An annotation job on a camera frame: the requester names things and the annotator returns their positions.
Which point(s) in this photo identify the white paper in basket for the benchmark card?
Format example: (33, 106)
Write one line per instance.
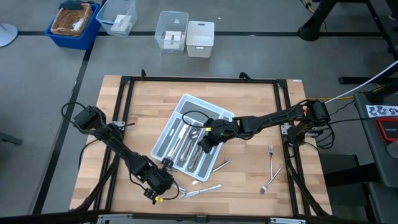
(77, 24)

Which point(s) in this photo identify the black diagonal frame leg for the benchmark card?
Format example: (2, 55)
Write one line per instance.
(377, 18)

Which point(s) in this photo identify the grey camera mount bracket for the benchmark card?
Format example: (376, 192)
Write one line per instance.
(115, 218)
(287, 221)

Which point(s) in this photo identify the black table frame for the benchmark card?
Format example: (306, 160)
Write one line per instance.
(202, 79)

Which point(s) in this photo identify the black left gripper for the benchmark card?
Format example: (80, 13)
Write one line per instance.
(155, 180)

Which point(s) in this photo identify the white plastic cutlery tray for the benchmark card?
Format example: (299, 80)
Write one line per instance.
(199, 107)

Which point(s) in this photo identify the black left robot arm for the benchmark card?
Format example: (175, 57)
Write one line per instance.
(118, 146)

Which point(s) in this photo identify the black stand foot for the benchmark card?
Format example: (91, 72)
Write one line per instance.
(314, 28)

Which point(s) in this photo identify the grey disc on desk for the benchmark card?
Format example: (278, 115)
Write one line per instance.
(393, 149)

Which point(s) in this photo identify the dark grey desk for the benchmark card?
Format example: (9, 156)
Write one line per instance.
(373, 149)

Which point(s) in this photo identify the brown wicker basket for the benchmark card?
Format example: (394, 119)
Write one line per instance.
(70, 21)

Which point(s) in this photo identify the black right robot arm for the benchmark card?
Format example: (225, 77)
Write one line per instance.
(280, 116)

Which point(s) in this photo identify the white cardboard box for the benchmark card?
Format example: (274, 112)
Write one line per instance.
(172, 40)
(121, 23)

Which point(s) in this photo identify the black stand base bar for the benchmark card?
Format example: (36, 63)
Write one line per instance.
(367, 80)

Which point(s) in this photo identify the black item on basket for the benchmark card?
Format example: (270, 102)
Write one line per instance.
(71, 4)

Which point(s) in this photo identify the black table-level camera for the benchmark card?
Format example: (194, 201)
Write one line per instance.
(201, 219)

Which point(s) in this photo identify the blue plastic bin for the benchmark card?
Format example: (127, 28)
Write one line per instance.
(71, 43)

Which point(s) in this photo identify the wide clear plastic bin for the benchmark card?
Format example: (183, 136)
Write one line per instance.
(105, 15)

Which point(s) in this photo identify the white printed label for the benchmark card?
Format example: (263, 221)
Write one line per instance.
(381, 111)

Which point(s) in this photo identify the pile of silver cutlery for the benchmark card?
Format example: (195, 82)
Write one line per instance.
(182, 193)

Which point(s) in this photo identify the tall clear plastic bin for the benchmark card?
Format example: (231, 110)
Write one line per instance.
(171, 21)

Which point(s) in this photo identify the white plastic bin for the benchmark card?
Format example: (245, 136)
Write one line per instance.
(200, 40)

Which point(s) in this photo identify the grey round stand base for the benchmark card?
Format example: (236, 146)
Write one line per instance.
(6, 34)

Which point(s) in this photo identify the dark chair leg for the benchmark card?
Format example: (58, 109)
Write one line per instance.
(11, 138)

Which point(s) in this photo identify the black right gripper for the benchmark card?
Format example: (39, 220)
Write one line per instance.
(224, 129)

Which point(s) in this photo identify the red framed tablet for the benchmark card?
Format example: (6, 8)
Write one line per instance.
(388, 129)

